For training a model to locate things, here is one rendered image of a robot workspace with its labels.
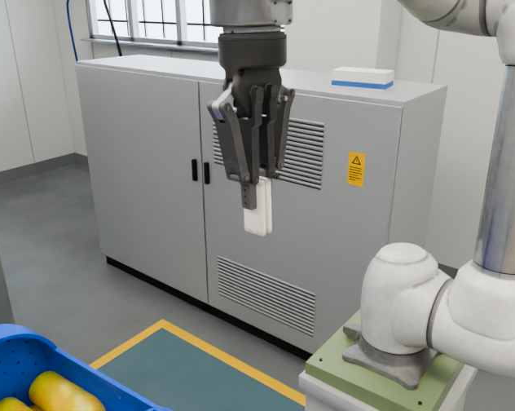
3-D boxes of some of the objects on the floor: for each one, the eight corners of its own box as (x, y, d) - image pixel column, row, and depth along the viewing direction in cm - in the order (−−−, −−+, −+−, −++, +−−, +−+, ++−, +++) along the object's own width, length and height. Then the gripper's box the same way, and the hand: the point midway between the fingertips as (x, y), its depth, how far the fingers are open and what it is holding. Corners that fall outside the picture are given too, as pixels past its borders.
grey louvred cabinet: (155, 239, 403) (138, 54, 347) (410, 344, 281) (448, 85, 225) (99, 266, 364) (70, 61, 308) (367, 400, 242) (400, 103, 186)
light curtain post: (45, 488, 199) (-60, 42, 133) (55, 495, 196) (-48, 44, 130) (31, 500, 194) (-84, 45, 128) (41, 507, 191) (-73, 46, 125)
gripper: (235, 32, 47) (245, 259, 55) (315, 27, 56) (313, 221, 65) (182, 32, 51) (198, 242, 60) (264, 28, 61) (268, 209, 69)
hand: (257, 205), depth 61 cm, fingers closed
